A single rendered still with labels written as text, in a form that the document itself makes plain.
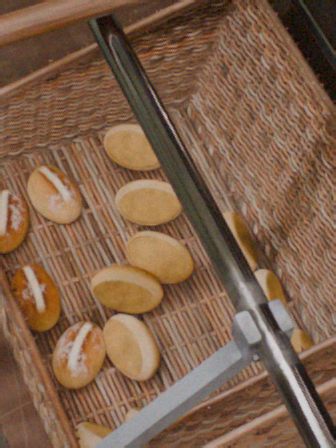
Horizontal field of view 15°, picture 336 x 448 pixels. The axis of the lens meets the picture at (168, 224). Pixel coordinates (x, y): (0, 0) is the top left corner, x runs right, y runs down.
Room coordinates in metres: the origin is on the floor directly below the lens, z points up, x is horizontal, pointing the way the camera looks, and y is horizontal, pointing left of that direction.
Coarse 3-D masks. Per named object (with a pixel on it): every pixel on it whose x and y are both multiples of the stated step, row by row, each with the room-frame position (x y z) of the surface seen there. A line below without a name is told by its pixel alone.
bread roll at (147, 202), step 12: (144, 180) 1.02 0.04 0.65; (156, 180) 1.02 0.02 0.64; (120, 192) 1.00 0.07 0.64; (132, 192) 1.00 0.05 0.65; (144, 192) 1.00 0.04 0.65; (156, 192) 1.00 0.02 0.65; (168, 192) 1.00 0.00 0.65; (120, 204) 0.98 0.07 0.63; (132, 204) 0.99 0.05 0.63; (144, 204) 0.99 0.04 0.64; (156, 204) 0.99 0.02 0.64; (168, 204) 0.99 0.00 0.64; (132, 216) 0.98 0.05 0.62; (144, 216) 0.98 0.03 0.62; (156, 216) 0.98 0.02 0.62; (168, 216) 0.98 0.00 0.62
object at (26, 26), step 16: (64, 0) 0.84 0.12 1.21; (80, 0) 0.84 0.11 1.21; (96, 0) 0.84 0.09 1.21; (112, 0) 0.85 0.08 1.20; (128, 0) 0.85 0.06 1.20; (144, 0) 0.86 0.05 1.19; (0, 16) 0.81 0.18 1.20; (16, 16) 0.81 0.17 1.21; (32, 16) 0.81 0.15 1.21; (48, 16) 0.82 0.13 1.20; (64, 16) 0.82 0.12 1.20; (80, 16) 0.83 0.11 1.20; (96, 16) 0.83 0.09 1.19; (0, 32) 0.79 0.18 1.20; (16, 32) 0.80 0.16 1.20; (32, 32) 0.80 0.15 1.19; (48, 32) 0.81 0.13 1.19
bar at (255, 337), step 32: (96, 32) 0.83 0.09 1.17; (128, 64) 0.79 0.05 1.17; (128, 96) 0.76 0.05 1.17; (160, 128) 0.72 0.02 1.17; (160, 160) 0.69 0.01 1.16; (192, 160) 0.69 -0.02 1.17; (192, 192) 0.65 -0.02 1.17; (192, 224) 0.62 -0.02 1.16; (224, 224) 0.62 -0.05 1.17; (224, 256) 0.58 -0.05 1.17; (224, 288) 0.56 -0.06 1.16; (256, 288) 0.55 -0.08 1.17; (256, 320) 0.52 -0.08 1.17; (288, 320) 0.53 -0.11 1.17; (224, 352) 0.51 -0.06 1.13; (256, 352) 0.50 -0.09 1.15; (288, 352) 0.49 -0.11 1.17; (192, 384) 0.49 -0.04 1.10; (288, 384) 0.47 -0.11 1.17; (160, 416) 0.47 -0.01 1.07; (320, 416) 0.44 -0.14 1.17
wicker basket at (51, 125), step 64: (192, 0) 1.20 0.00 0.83; (256, 0) 1.20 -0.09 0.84; (64, 64) 1.11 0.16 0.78; (192, 64) 1.21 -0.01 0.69; (256, 64) 1.15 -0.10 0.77; (0, 128) 1.07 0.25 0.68; (64, 128) 1.11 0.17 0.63; (192, 128) 1.16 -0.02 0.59; (256, 128) 1.09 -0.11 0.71; (320, 128) 1.02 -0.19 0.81; (256, 192) 1.03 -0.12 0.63; (320, 192) 0.96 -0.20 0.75; (0, 256) 0.91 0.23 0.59; (64, 256) 0.92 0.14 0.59; (192, 256) 0.94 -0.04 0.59; (320, 256) 0.91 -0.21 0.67; (0, 320) 0.80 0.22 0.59; (64, 320) 0.82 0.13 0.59; (192, 320) 0.84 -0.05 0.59; (320, 320) 0.84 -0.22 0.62; (128, 384) 0.73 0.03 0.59; (256, 384) 0.65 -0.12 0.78
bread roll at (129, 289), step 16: (112, 272) 0.86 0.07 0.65; (128, 272) 0.86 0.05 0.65; (144, 272) 0.87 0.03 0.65; (96, 288) 0.85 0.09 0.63; (112, 288) 0.84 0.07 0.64; (128, 288) 0.84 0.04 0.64; (144, 288) 0.84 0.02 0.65; (160, 288) 0.85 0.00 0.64; (112, 304) 0.83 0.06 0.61; (128, 304) 0.83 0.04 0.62; (144, 304) 0.83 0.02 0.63
